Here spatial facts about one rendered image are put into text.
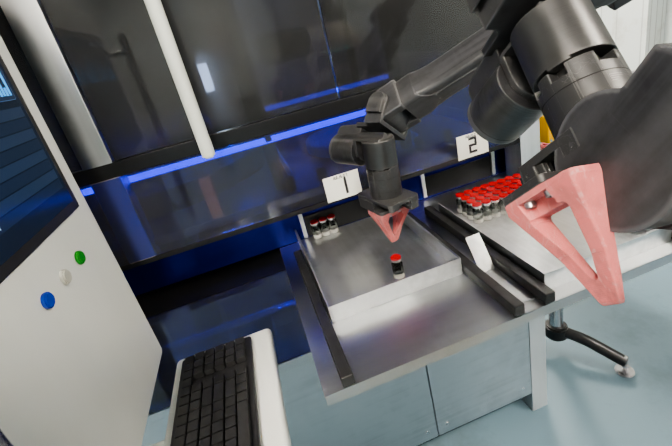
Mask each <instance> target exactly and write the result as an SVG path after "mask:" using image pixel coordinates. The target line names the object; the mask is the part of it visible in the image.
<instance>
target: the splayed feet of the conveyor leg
mask: <svg viewBox="0 0 672 446"><path fill-rule="evenodd" d="M545 335H546V337H547V338H549V339H550V340H553V341H564V340H566V339H570V340H572V341H575V342H577V343H580V344H582V345H584V346H586V347H588V348H590V349H592V350H594V351H595V352H597V353H599V354H601V355H603V356H604V357H606V358H608V359H610V360H611V361H613V362H615V363H617V365H615V368H614V370H615V372H616V373H617V374H618V375H619V376H621V377H623V378H633V377H634V376H635V371H634V369H633V368H632V367H630V366H629V365H628V356H626V355H624V354H622V353H621V352H619V351H617V350H615V349H613V348H611V347H610V346H608V345H606V344H604V343H602V342H600V341H599V340H597V339H595V338H593V337H591V336H589V335H587V334H584V333H582V332H580V331H577V330H574V329H572V328H569V327H568V325H567V324H566V322H564V321H563V327H562V328H560V329H555V328H552V327H551V326H549V323H548V319H547V320H546V321H545Z"/></svg>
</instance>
